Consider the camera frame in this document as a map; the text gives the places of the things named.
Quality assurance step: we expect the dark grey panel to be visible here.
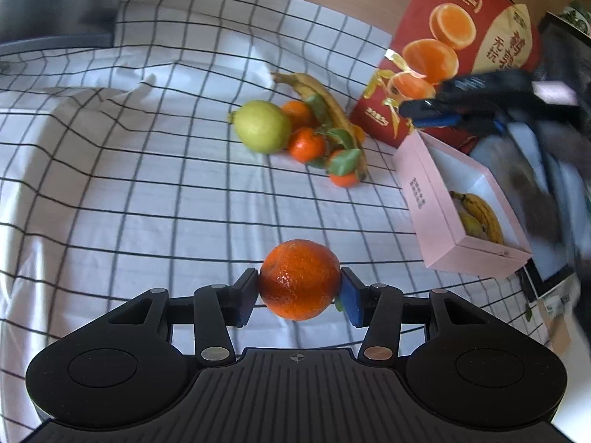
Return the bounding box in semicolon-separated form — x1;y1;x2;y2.
0;0;127;49

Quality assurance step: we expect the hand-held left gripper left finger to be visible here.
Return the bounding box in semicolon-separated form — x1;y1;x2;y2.
108;268;259;365

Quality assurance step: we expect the pink cardboard box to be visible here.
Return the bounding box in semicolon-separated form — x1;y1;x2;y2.
392;130;534;280

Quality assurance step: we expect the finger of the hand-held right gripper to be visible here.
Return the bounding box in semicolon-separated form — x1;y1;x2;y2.
399;98;467;129
436;72;532;102

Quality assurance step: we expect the small green pear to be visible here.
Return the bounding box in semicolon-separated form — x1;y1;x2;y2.
227;100;293;154

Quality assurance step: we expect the person's right hand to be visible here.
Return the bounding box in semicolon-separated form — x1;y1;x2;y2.
507;122;583;251

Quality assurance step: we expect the black white printed carton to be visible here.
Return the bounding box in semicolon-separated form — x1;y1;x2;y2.
531;9;591;296

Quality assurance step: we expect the white black-grid cloth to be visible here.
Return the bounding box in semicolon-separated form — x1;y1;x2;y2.
0;0;555;443

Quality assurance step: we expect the fat bruised yellow banana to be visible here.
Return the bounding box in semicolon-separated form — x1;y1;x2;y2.
450;190;505;246

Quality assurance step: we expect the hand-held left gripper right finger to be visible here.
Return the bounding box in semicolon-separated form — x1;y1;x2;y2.
341;268;481;365

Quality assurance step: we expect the slim brown-spotted banana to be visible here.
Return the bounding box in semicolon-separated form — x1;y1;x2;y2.
270;72;369;182

